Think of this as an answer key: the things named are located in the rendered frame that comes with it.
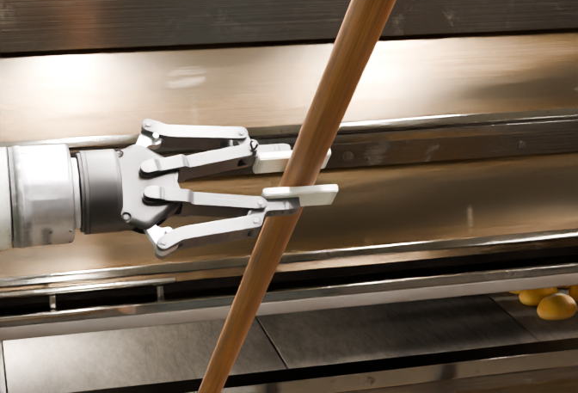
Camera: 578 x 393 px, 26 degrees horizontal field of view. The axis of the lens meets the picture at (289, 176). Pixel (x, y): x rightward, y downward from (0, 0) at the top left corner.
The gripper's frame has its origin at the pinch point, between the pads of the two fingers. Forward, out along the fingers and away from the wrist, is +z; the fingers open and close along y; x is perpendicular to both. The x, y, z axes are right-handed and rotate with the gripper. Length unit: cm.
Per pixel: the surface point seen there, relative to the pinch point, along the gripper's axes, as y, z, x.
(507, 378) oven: -18, 79, -147
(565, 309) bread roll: -35, 100, -154
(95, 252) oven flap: -45, -9, -121
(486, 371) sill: -20, 74, -146
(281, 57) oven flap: -74, 29, -101
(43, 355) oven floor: -39, -18, -163
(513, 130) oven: -60, 78, -110
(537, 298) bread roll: -41, 97, -161
